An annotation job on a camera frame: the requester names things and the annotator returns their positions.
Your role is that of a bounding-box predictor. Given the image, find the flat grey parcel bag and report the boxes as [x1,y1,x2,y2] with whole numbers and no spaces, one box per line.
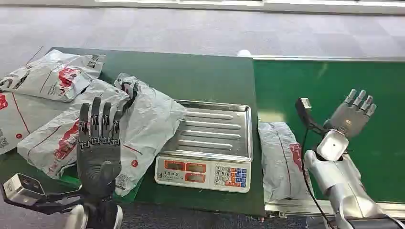
[0,91,81,156]

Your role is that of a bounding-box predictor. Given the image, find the steel tray weighing scale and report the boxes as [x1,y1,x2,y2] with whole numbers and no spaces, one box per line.
[154,99,254,194]

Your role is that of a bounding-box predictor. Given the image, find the crumpled grey parcel bag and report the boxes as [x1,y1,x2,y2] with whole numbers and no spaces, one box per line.
[113,73,188,197]

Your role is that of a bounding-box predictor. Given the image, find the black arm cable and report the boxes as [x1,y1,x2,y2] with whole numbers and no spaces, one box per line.
[299,126,333,229]

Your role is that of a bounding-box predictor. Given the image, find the narrow grey parcel bag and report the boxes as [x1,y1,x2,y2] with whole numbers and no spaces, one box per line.
[257,121,314,204]

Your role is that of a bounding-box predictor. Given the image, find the green conveyor belt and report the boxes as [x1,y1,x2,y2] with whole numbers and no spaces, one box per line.
[253,59,405,204]

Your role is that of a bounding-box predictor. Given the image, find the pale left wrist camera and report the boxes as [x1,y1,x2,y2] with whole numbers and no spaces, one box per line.
[1,173,47,207]

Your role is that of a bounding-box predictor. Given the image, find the grey parcel bag, red print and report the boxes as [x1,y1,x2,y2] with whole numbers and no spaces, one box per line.
[17,78,131,180]

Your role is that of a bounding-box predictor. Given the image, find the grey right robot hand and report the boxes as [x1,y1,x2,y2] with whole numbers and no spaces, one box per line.
[324,89,377,139]

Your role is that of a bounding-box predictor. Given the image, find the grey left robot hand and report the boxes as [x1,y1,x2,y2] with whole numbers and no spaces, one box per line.
[76,96,123,202]

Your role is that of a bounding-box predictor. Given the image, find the metal conveyor frame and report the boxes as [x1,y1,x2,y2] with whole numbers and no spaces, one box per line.
[252,55,405,219]

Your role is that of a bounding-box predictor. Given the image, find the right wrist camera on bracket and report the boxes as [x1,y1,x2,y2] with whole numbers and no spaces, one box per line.
[295,97,327,136]

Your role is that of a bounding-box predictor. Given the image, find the grey parcel bag with barcode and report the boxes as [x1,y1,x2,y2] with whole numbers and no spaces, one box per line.
[0,49,106,103]

